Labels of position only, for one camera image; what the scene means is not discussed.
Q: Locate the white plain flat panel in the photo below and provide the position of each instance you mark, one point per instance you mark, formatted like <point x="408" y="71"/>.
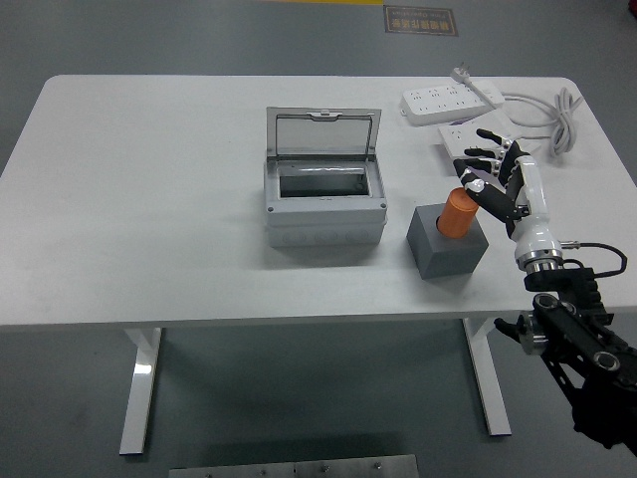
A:
<point x="531" y="147"/>

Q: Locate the long white power strip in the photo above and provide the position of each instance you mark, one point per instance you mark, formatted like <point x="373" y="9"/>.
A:
<point x="438" y="107"/>

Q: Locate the transparent hinged box lid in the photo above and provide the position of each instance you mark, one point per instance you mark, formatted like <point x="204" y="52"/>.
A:
<point x="323" y="134"/>

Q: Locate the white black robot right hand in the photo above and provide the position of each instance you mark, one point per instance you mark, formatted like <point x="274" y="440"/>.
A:
<point x="532" y="199"/>

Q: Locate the grey electrical enclosure box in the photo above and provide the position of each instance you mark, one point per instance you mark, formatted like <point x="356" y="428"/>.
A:
<point x="323" y="219"/>

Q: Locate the grey block holder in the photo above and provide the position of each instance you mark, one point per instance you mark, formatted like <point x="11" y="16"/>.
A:
<point x="448" y="259"/>

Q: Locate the grey metal plate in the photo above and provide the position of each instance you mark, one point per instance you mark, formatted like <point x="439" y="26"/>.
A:
<point x="293" y="469"/>

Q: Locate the white table leg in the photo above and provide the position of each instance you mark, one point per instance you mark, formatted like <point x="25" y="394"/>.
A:
<point x="490" y="383"/>
<point x="137" y="393"/>

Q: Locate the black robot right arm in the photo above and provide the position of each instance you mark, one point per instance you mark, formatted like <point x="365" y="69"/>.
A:
<point x="572" y="338"/>

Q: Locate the brown floor sign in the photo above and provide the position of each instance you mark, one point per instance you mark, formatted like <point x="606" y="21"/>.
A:
<point x="420" y="21"/>

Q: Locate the orange cylindrical battery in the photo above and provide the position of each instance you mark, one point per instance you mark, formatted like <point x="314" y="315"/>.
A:
<point x="455" y="216"/>

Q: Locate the white square socket panel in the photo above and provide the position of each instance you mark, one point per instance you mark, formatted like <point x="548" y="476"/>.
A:
<point x="455" y="142"/>

